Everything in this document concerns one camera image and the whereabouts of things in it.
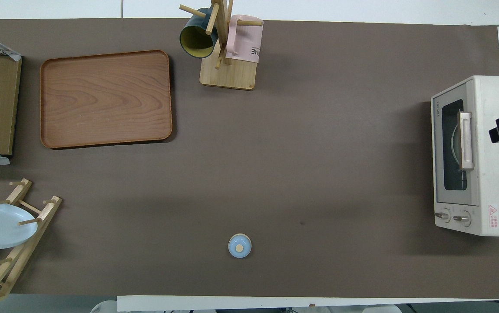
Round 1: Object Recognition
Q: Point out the oven door with handle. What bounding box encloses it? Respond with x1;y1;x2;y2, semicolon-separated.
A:
433;80;481;206

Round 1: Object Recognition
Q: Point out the wooden dish rack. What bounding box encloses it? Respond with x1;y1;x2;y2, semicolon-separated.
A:
0;178;63;310

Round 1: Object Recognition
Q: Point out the brown wooden serving tray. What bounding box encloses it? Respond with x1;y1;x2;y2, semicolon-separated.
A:
40;50;173;150

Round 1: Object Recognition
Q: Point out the white round base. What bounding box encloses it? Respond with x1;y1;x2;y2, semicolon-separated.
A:
90;300;118;313

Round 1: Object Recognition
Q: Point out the brown table mat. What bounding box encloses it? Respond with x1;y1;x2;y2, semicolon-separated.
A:
0;18;499;300

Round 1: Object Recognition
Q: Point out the dark green mug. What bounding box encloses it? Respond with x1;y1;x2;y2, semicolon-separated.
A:
179;7;220;59

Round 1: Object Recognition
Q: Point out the wooden mug tree stand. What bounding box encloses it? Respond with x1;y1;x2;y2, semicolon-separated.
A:
179;0;264;91

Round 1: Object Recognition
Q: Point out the pink mug with print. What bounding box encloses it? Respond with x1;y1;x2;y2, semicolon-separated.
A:
225;14;264;63

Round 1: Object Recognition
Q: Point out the blue jar with wooden knob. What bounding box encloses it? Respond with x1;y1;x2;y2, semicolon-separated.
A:
228;233;252;259

